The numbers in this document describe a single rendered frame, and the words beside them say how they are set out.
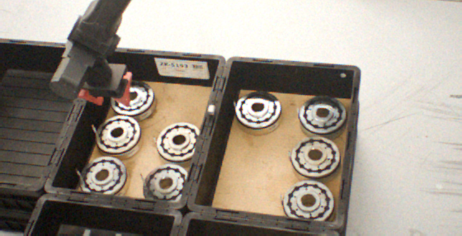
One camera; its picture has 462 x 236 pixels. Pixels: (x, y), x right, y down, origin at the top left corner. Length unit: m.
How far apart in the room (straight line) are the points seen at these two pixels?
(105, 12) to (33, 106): 0.60
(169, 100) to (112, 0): 0.54
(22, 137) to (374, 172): 0.82
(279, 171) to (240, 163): 0.09
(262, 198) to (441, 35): 0.73
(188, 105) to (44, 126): 0.34
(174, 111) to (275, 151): 0.27
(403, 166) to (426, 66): 0.31
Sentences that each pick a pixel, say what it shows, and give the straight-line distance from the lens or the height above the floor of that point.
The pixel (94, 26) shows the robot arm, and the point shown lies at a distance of 1.21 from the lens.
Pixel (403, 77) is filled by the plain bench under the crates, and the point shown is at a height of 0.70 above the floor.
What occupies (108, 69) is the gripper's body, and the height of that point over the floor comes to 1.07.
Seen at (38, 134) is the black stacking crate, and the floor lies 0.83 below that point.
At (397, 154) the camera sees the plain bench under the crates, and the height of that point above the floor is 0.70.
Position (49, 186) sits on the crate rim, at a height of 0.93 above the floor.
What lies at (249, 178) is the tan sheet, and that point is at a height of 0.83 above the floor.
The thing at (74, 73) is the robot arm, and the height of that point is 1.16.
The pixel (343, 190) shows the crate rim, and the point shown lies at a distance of 1.32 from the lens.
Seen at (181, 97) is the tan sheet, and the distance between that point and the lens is 1.61.
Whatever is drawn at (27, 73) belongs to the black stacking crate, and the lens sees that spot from 1.79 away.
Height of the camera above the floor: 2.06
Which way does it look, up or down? 51 degrees down
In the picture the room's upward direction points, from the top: 11 degrees counter-clockwise
